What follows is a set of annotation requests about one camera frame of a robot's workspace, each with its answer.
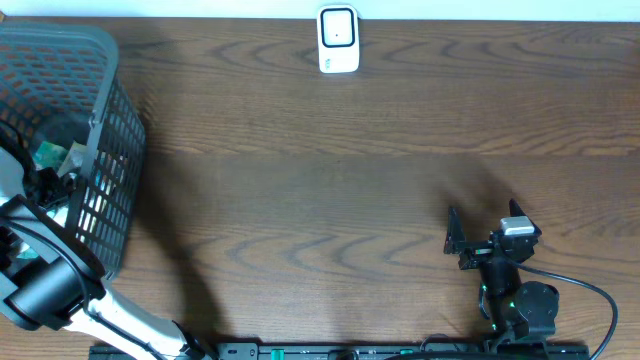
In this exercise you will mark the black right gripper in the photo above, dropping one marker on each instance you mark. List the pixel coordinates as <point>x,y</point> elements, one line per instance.
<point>476,251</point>

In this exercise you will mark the green tissue box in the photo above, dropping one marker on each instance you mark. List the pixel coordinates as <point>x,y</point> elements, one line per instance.
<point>49,155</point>

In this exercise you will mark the white blue snack bag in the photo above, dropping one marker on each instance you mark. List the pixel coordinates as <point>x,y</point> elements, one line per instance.
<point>68,171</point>

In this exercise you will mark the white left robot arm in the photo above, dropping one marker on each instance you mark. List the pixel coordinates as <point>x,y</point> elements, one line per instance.
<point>51,279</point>

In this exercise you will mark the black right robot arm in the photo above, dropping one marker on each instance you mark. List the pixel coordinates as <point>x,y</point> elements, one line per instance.
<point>519,310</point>

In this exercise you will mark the dark grey plastic basket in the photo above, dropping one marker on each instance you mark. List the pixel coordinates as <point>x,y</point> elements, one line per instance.
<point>59,84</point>

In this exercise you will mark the black mounting rail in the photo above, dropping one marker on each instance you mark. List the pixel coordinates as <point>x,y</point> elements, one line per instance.
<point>253,351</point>

